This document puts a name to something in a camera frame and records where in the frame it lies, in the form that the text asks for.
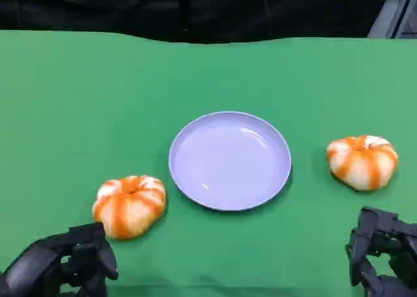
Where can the grey metal frame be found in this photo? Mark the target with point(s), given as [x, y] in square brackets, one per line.
[395, 13]

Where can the green table cloth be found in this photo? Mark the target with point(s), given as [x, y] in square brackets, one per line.
[81, 114]

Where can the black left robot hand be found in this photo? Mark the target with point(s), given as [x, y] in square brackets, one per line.
[89, 251]

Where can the lilac plate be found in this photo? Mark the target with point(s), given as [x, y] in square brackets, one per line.
[228, 161]

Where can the orange and white bread roll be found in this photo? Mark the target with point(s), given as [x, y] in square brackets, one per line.
[130, 206]
[361, 163]

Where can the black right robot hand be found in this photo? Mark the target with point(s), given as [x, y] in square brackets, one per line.
[374, 235]

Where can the black backdrop curtain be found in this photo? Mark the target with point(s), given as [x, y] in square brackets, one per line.
[195, 10]

